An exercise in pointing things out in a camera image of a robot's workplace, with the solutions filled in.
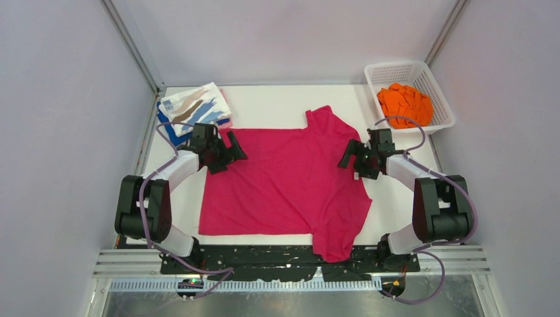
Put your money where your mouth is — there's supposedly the blue folded t shirt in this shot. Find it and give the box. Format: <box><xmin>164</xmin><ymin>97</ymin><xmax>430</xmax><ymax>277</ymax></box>
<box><xmin>156</xmin><ymin>101</ymin><xmax>231</xmax><ymax>149</ymax></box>

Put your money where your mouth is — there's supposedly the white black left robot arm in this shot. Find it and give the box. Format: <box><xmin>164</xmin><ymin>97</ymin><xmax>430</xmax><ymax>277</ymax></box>
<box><xmin>114</xmin><ymin>123</ymin><xmax>248</xmax><ymax>273</ymax></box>

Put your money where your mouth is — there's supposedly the white patterned folded t shirt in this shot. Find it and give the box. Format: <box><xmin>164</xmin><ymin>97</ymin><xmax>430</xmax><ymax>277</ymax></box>
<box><xmin>159</xmin><ymin>82</ymin><xmax>226</xmax><ymax>136</ymax></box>

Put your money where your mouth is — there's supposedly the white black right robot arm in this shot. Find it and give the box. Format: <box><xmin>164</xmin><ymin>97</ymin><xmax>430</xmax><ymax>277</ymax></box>
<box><xmin>338</xmin><ymin>129</ymin><xmax>476</xmax><ymax>271</ymax></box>

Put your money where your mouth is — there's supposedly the magenta t shirt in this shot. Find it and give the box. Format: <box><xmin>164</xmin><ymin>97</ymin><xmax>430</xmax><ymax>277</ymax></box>
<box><xmin>198</xmin><ymin>106</ymin><xmax>372</xmax><ymax>263</ymax></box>

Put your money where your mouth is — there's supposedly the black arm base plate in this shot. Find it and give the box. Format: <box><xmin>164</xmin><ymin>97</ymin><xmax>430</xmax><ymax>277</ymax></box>
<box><xmin>159</xmin><ymin>244</ymin><xmax>420</xmax><ymax>282</ymax></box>

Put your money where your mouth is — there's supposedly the right aluminium corner post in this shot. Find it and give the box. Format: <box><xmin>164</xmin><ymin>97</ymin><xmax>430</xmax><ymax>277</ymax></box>
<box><xmin>424</xmin><ymin>0</ymin><xmax>471</xmax><ymax>67</ymax></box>

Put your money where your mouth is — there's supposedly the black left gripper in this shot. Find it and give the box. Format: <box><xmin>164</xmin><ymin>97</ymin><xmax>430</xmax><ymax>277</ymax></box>
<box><xmin>207</xmin><ymin>131</ymin><xmax>246</xmax><ymax>175</ymax></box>

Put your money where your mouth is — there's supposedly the pink folded t shirt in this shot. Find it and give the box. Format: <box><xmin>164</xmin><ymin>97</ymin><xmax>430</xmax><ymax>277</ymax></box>
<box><xmin>217</xmin><ymin>88</ymin><xmax>233</xmax><ymax>129</ymax></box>

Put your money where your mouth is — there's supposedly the white plastic laundry basket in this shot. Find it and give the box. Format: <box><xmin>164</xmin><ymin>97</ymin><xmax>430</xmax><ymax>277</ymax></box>
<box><xmin>364</xmin><ymin>61</ymin><xmax>456</xmax><ymax>134</ymax></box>

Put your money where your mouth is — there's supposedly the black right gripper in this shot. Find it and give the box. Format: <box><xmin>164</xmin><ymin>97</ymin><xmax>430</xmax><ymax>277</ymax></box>
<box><xmin>337</xmin><ymin>139</ymin><xmax>380</xmax><ymax>181</ymax></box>

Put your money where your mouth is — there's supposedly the aluminium frame rail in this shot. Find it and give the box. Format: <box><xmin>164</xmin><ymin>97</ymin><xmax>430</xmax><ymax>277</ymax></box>
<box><xmin>93</xmin><ymin>246</ymin><xmax>491</xmax><ymax>296</ymax></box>

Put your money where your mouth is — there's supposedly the left aluminium corner post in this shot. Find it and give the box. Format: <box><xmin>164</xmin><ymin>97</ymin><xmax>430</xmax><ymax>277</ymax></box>
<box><xmin>100</xmin><ymin>0</ymin><xmax>166</xmax><ymax>96</ymax></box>

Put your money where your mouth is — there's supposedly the aluminium corner post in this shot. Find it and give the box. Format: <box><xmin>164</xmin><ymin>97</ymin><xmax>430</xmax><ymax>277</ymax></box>
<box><xmin>424</xmin><ymin>0</ymin><xmax>471</xmax><ymax>67</ymax></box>
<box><xmin>100</xmin><ymin>0</ymin><xmax>166</xmax><ymax>96</ymax></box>

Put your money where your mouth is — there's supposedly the orange t shirt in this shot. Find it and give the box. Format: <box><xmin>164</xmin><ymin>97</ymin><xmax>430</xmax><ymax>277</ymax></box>
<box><xmin>376</xmin><ymin>83</ymin><xmax>434</xmax><ymax>127</ymax></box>

